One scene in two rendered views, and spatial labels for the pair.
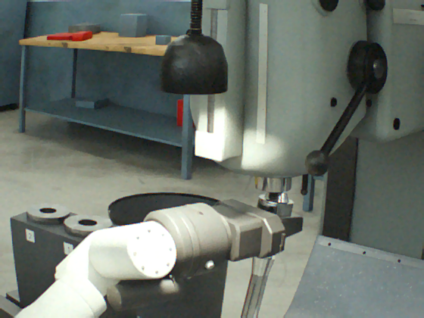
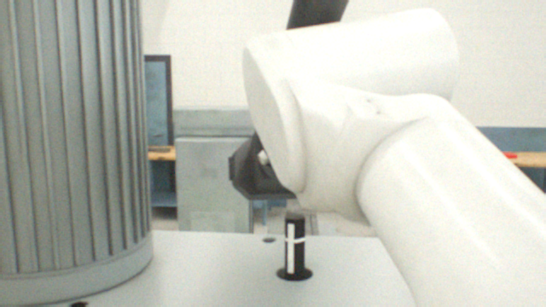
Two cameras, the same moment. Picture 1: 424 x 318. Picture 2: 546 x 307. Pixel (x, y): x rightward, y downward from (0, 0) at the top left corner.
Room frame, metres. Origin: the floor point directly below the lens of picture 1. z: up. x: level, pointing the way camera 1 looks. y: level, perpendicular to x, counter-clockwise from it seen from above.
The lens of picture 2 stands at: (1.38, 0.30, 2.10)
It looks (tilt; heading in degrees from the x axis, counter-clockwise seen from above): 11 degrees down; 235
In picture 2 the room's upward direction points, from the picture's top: straight up
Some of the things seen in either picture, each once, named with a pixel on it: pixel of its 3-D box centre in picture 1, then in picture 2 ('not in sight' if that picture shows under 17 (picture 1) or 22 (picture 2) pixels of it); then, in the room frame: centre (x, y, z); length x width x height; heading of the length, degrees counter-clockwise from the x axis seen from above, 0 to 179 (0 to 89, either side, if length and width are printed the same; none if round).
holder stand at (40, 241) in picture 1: (70, 267); not in sight; (1.39, 0.25, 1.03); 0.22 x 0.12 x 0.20; 60
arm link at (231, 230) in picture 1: (216, 237); not in sight; (1.03, -0.01, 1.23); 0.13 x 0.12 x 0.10; 39
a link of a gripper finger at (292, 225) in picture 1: (286, 229); not in sight; (1.06, -0.10, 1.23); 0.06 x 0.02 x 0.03; 129
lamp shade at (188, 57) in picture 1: (194, 60); not in sight; (0.91, 0.02, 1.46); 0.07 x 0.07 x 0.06
